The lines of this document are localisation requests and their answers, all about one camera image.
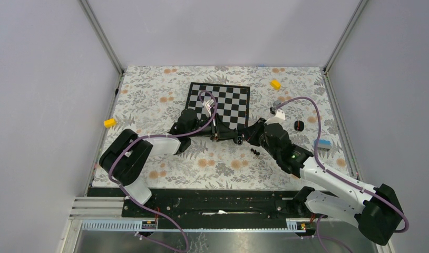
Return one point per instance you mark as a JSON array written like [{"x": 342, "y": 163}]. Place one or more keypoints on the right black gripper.
[{"x": 251, "y": 133}]

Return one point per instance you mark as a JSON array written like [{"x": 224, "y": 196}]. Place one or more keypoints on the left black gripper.
[{"x": 221, "y": 130}]

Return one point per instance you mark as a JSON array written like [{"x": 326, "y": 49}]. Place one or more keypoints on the black earbud charging case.
[{"x": 299, "y": 125}]

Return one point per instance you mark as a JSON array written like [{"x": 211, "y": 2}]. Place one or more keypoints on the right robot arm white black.
[{"x": 375, "y": 211}]

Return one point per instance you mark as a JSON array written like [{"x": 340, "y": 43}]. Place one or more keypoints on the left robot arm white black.
[{"x": 125, "y": 158}]

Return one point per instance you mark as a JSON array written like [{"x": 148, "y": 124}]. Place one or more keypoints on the black earbud pair lower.
[{"x": 255, "y": 152}]

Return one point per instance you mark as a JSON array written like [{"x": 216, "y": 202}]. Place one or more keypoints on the black white checkerboard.
[{"x": 233, "y": 102}]

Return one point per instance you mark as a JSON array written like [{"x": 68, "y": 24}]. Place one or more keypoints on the yellow block right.
[{"x": 275, "y": 84}]

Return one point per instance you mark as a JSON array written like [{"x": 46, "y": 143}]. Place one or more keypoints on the yellow block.
[
  {"x": 110, "y": 123},
  {"x": 275, "y": 84}
]

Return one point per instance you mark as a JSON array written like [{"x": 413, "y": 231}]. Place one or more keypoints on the blue grey lego block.
[{"x": 322, "y": 144}]

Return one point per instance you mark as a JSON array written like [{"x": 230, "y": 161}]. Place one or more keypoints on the floral patterned table mat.
[{"x": 151, "y": 99}]

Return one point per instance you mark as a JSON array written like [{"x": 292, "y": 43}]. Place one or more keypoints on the yellow block left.
[{"x": 110, "y": 123}]

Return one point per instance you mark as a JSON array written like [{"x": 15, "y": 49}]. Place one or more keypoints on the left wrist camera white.
[{"x": 207, "y": 107}]

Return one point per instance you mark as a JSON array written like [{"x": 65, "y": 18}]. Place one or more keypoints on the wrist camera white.
[
  {"x": 278, "y": 116},
  {"x": 207, "y": 107}
]

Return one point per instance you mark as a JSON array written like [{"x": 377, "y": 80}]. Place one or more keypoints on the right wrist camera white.
[{"x": 278, "y": 116}]

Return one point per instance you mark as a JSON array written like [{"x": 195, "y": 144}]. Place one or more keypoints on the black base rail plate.
[{"x": 229, "y": 209}]

